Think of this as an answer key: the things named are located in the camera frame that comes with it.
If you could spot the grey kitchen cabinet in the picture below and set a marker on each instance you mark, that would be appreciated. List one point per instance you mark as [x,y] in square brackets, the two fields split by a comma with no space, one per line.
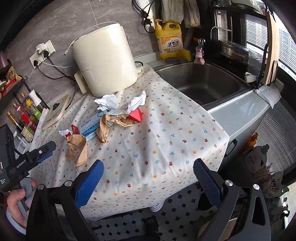
[239,117]

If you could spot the wooden cutting board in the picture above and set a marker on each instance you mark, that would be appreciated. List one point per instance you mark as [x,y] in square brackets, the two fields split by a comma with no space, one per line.
[273,50]

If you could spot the brown paper bag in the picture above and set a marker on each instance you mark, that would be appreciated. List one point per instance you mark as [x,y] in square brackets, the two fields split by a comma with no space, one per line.
[77,149]

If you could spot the person's left hand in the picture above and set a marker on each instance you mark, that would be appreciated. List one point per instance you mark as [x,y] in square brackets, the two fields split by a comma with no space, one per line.
[13,213]

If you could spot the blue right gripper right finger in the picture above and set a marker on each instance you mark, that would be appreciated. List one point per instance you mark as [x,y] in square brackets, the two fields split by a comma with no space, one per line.
[210,181]

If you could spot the yellow detergent jug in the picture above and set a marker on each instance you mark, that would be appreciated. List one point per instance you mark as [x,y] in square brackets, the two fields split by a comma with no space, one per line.
[170,41]

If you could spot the red cap sauce bottle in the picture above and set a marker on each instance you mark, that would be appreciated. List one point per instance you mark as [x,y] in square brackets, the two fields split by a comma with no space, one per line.
[27,118]

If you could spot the white cloth on counter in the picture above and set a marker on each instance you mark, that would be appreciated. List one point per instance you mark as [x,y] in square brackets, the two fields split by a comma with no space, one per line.
[270,94]

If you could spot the black dish rack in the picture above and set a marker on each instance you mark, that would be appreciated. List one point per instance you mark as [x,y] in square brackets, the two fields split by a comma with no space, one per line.
[237,37]

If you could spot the red paper piece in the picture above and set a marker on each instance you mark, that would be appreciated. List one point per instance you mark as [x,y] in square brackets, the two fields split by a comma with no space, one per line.
[135,115]

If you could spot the cream air fryer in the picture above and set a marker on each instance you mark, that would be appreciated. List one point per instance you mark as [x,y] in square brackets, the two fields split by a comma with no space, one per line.
[105,59]

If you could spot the hanging paper bags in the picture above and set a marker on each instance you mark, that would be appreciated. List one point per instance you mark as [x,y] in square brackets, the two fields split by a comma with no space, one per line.
[178,11]

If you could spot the white wall power socket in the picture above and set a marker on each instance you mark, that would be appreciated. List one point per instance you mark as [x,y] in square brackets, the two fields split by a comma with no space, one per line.
[41,53]

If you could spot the red white small wrapper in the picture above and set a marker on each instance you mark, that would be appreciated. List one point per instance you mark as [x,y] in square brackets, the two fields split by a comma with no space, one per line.
[73,131]

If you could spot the dark soy sauce bottle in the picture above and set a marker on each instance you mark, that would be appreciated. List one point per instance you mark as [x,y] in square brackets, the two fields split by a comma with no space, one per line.
[20,126]

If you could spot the white tissue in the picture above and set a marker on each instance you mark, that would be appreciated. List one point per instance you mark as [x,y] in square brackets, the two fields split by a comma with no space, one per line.
[107,102]

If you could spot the black spice rack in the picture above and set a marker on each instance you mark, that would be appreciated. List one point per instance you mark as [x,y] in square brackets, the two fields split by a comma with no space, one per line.
[23,105]

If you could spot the blue white medicine box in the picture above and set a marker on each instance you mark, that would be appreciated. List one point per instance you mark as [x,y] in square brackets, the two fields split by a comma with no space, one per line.
[89,127]

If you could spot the orange bottle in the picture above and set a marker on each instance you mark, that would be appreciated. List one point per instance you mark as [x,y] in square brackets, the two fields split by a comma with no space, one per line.
[252,140]

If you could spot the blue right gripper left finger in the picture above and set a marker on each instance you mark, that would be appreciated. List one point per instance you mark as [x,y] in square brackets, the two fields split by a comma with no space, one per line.
[86,182]

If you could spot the stainless steel sink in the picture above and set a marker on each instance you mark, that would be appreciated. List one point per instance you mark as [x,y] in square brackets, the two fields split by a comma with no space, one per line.
[208,85]

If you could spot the detergent refill pouch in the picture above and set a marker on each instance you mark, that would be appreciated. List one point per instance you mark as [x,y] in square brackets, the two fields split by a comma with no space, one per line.
[273,188]

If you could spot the pink small bottle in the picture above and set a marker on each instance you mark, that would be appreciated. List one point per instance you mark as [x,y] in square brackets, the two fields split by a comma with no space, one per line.
[199,56]

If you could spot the floral white tablecloth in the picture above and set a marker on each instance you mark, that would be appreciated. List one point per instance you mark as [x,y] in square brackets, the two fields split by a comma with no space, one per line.
[143,164]

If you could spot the green label oil bottle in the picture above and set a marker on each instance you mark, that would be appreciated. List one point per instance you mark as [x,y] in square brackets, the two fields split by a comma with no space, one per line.
[29,104]

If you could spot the white laundry detergent bottle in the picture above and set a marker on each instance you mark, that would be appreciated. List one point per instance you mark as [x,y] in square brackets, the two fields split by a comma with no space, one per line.
[256,158]

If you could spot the brown paper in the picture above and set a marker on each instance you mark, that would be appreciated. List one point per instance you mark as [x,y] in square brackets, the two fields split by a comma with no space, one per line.
[108,121]

